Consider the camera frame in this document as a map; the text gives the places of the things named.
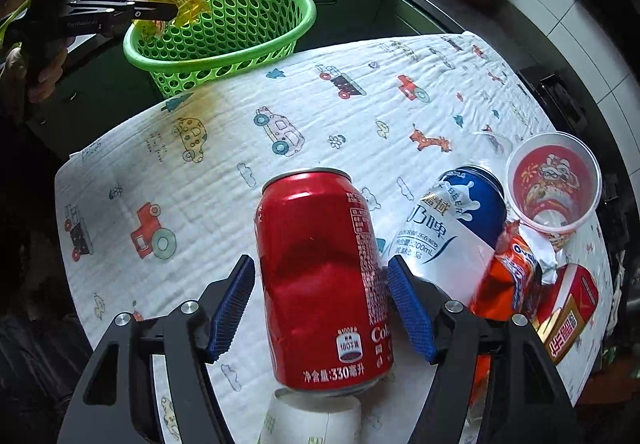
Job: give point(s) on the red printed plastic cup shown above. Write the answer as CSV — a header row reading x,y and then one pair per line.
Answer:
x,y
553,185

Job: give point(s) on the green plastic basket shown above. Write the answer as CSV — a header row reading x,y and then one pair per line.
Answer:
x,y
229,37

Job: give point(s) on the white paper cup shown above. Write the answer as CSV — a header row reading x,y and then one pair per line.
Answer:
x,y
296,417

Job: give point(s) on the person's left hand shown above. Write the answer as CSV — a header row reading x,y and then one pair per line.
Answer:
x,y
50,74

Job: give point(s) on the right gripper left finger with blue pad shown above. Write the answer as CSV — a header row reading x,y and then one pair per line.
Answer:
x,y
114,400

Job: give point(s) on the white cartoon print tablecloth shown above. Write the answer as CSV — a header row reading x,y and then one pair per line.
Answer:
x,y
164,204

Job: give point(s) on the orange Ovaltine snack bag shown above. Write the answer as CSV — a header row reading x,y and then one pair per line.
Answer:
x,y
512,283

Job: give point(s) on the blue white milk can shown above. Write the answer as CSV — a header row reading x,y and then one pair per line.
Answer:
x,y
450,235

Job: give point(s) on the red crushed cola can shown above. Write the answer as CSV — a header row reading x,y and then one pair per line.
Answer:
x,y
325,301

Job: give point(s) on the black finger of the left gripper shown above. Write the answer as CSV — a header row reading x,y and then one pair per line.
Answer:
x,y
148,10

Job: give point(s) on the red gold drink bottle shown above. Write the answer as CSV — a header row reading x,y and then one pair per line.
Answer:
x,y
564,309

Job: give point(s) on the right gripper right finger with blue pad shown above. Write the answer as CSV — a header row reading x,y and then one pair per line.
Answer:
x,y
526,400

